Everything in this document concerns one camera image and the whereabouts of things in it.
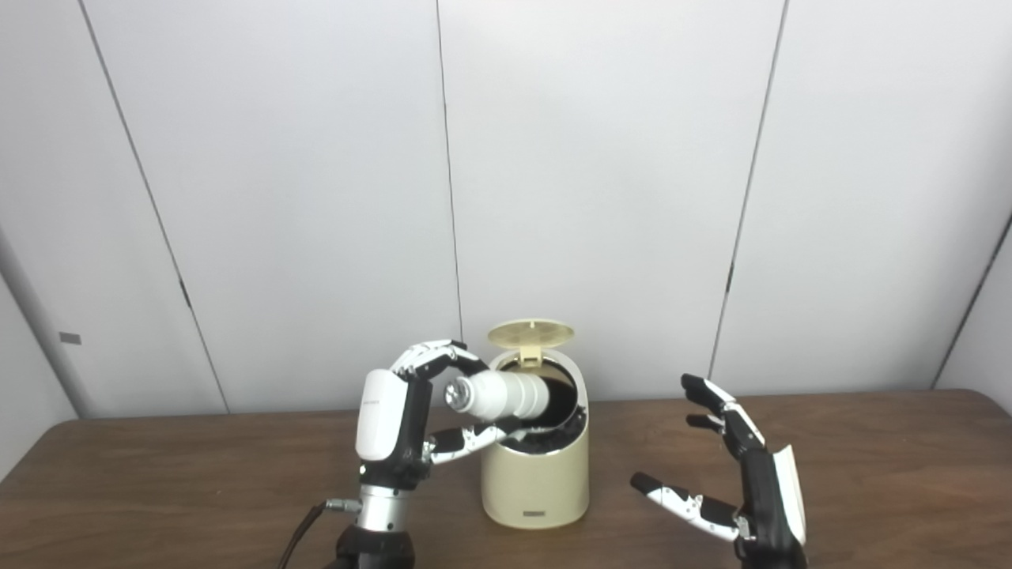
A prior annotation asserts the cream-colored bin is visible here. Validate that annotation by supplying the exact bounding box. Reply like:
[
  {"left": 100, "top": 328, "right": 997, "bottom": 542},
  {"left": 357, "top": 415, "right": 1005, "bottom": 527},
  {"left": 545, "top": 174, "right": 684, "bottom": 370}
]
[{"left": 481, "top": 348, "right": 591, "bottom": 530}]

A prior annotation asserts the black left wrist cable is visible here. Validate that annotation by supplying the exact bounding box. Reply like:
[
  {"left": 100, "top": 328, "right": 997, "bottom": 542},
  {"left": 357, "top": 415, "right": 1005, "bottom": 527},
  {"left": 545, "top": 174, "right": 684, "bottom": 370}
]
[{"left": 277, "top": 498, "right": 364, "bottom": 569}]

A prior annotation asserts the round cream bin lid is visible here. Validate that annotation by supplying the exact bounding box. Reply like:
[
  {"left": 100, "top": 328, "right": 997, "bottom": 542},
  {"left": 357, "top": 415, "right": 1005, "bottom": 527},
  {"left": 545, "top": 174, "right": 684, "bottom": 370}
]
[{"left": 487, "top": 318, "right": 576, "bottom": 368}]

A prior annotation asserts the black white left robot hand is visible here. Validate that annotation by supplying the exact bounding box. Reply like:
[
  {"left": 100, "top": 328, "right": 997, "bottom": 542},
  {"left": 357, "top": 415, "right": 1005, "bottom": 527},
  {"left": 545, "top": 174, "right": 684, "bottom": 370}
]
[{"left": 354, "top": 340, "right": 523, "bottom": 491}]

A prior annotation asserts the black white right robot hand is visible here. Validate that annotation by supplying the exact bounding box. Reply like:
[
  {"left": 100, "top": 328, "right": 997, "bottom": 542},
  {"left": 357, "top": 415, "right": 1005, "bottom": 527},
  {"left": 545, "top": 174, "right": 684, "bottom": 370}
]
[{"left": 630, "top": 374, "right": 809, "bottom": 569}]

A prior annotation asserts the black bin liner bag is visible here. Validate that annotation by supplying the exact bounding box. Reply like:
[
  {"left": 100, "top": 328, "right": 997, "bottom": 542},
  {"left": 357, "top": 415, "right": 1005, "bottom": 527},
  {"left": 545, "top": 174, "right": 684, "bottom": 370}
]
[{"left": 498, "top": 409, "right": 587, "bottom": 455}]

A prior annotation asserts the small white plastic bottle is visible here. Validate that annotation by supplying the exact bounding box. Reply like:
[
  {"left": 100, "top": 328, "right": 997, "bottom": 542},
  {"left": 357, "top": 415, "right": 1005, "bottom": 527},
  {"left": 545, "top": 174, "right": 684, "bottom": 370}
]
[{"left": 444, "top": 371, "right": 552, "bottom": 422}]

